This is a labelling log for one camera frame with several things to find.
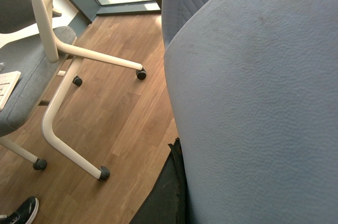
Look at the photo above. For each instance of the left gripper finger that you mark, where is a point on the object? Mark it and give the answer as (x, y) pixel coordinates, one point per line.
(166, 203)

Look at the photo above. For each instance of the light blue slipper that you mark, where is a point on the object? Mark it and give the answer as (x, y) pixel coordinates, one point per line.
(253, 87)

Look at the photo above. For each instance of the black white sneaker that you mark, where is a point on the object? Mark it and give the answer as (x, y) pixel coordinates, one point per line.
(25, 213)

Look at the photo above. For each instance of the grey white office chair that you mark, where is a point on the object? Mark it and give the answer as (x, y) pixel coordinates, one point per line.
(38, 59)

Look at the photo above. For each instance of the white keyboard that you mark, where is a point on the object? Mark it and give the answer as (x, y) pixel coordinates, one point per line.
(8, 82)

